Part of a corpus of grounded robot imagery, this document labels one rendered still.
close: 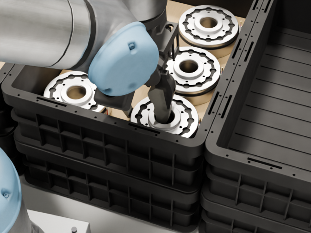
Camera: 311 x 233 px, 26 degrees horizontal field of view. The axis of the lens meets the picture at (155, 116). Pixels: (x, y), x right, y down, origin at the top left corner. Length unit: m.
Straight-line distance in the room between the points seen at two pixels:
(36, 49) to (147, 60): 0.12
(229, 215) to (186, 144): 0.14
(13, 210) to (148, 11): 0.29
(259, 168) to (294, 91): 0.26
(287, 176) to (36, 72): 0.41
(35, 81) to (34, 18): 0.43
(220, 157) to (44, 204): 0.36
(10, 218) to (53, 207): 0.35
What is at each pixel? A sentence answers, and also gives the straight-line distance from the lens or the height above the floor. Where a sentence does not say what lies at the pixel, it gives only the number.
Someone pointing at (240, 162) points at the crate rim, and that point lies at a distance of 0.87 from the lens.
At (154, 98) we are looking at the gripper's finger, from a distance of 0.96.
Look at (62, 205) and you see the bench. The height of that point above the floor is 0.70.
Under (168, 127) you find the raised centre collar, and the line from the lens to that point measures 0.98.
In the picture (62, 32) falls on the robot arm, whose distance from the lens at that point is 0.62.
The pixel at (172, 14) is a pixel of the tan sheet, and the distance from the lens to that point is 1.21.
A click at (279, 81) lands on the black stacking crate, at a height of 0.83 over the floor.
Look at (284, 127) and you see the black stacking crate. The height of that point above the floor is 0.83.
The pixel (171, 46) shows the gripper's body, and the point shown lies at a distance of 0.95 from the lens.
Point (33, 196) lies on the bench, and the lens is 1.12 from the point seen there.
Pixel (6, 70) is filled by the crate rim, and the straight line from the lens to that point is 0.99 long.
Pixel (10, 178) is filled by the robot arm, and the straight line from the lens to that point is 0.75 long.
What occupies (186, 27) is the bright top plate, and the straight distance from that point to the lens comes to 1.14.
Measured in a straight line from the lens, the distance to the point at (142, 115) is 1.00.
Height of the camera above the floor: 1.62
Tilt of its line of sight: 49 degrees down
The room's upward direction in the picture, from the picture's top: straight up
